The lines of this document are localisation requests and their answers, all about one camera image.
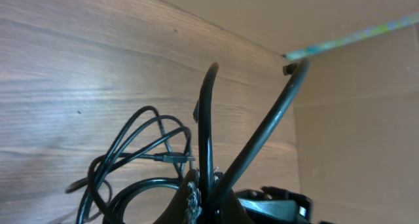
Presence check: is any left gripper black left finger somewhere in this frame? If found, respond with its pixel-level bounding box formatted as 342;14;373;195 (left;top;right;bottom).
155;169;200;224

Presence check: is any black usb cable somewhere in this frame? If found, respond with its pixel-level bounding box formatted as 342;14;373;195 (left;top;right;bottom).
192;58;310;212
65;62;219;224

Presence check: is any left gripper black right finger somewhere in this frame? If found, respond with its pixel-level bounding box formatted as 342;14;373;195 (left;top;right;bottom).
212;173;255;224

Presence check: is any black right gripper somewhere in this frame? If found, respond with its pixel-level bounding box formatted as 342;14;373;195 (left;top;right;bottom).
235;186;313;224

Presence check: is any cardboard back panel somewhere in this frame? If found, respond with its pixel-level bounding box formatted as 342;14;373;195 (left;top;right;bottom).
163;0;418;223

